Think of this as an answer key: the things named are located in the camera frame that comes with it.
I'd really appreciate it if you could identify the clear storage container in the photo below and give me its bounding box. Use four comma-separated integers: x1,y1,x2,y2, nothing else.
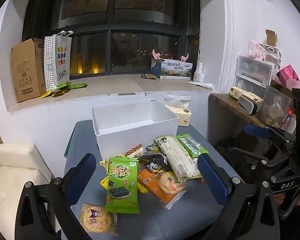
261,85,295,128

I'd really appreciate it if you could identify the small open cardboard box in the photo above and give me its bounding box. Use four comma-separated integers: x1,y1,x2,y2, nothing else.
265,29,278,47

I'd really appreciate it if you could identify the white frame organizer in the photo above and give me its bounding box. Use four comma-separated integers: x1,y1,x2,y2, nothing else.
258,43,282,66

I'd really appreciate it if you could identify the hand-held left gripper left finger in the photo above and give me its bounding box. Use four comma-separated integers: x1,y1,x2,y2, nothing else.
16,153,97,240

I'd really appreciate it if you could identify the pink gift box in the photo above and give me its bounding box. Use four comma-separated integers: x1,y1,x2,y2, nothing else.
276,64,300,88

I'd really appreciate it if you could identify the yellow cartoon snack packet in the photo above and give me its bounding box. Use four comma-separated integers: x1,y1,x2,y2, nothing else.
79,203,120,236

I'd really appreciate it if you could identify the round rice cracker packet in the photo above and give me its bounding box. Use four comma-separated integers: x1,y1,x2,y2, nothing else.
137,168,187,210

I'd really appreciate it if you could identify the pile of green sachets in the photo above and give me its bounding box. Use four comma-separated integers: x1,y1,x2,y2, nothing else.
38,81,88,99

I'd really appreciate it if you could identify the brown cardboard box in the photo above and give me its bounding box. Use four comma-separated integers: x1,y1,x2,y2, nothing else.
11,38,47,103

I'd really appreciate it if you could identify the white cardboard box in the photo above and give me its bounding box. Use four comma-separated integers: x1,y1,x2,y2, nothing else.
92,98,180,158

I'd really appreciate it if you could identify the green seaweed snack packet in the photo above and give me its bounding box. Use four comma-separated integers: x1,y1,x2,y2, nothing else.
104,156,140,215

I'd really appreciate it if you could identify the brown checkered wafer packet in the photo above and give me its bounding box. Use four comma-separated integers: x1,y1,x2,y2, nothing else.
124,143,144,159

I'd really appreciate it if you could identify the cream alarm clock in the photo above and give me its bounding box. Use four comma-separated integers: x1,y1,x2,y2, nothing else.
237,92,264,116

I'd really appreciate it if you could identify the pink patterned box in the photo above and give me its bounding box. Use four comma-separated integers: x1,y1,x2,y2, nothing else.
247,40,267,61

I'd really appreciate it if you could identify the cream tissue pack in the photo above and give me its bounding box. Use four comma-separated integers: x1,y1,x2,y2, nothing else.
168,106,192,127

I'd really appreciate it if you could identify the small yellow-green snack packet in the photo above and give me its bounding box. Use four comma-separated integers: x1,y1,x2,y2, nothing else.
146,142,163,153

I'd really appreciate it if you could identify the small cream box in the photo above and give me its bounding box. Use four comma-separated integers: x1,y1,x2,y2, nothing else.
228,86,246,100

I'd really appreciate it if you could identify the dark window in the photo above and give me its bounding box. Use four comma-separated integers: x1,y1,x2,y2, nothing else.
21,0,201,77

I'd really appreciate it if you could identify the printed landscape carton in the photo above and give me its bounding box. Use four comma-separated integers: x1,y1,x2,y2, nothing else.
150,57,194,80

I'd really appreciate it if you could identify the dark snack packet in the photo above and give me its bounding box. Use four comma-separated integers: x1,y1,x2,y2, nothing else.
139,152,171,172

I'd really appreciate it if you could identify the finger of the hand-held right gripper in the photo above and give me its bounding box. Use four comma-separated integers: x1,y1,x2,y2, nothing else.
244,124,297,153
227,147,293,173

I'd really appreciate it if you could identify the green snack bar packet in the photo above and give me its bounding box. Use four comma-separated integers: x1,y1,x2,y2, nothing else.
176,133,210,158

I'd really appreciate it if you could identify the white dotted shopping bag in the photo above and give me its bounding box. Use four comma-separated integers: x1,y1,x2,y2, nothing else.
43,30,73,91

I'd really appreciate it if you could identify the long white cracker packet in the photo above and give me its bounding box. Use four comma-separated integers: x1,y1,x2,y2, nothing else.
154,136,203,182

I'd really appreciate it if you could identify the clear drawer organizer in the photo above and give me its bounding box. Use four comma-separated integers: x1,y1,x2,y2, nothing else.
233,54,276,93

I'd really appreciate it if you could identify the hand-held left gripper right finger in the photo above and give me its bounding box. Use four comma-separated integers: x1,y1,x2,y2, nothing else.
197,153,281,240

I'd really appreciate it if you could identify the person's right hand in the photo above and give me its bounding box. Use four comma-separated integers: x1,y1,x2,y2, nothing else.
274,192,287,208

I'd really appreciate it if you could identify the clear plastic bag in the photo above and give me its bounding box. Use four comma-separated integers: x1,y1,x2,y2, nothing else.
163,94,191,111

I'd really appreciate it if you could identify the white plastic bottle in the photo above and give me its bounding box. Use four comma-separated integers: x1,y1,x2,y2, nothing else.
193,62,206,83

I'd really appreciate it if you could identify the white sofa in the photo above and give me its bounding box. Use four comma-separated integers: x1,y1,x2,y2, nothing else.
0,142,53,232

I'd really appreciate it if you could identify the dark side cabinet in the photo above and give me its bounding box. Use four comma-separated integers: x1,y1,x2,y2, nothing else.
208,93,268,155

